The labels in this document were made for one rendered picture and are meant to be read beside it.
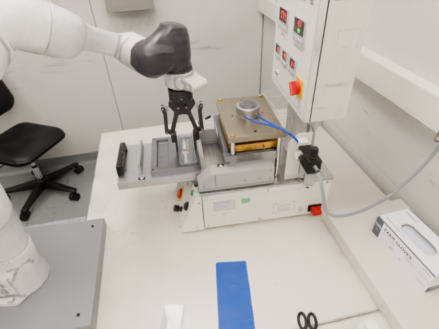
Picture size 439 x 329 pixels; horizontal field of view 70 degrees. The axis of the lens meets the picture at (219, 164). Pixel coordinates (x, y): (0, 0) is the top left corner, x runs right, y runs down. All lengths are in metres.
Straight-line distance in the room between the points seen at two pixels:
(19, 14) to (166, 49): 0.33
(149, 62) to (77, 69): 1.76
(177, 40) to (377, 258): 0.87
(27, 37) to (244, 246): 0.83
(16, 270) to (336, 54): 1.02
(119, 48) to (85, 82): 1.68
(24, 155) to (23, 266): 1.41
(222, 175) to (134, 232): 0.41
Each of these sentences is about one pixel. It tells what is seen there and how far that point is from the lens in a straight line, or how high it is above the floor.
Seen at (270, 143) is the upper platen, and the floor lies 1.05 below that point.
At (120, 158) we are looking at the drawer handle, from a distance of 1.10.
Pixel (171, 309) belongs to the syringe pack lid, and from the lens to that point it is 0.97.
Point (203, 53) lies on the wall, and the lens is 2.54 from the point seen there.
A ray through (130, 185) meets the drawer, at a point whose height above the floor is 0.96.
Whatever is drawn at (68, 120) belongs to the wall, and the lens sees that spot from 2.79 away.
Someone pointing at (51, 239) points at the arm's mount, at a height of 0.80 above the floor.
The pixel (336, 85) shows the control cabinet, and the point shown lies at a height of 1.26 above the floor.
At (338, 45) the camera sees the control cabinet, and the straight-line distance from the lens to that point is 0.89.
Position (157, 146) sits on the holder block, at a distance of 1.17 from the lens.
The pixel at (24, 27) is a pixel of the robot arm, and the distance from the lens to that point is 0.76.
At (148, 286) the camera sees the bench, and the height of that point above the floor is 0.75.
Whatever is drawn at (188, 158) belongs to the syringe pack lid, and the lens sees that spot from 1.05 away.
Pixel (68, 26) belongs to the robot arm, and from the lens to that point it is 0.78.
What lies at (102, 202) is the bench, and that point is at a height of 0.75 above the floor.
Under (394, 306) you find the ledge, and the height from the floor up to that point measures 0.80.
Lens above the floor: 1.62
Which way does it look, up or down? 38 degrees down
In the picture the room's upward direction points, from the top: 3 degrees counter-clockwise
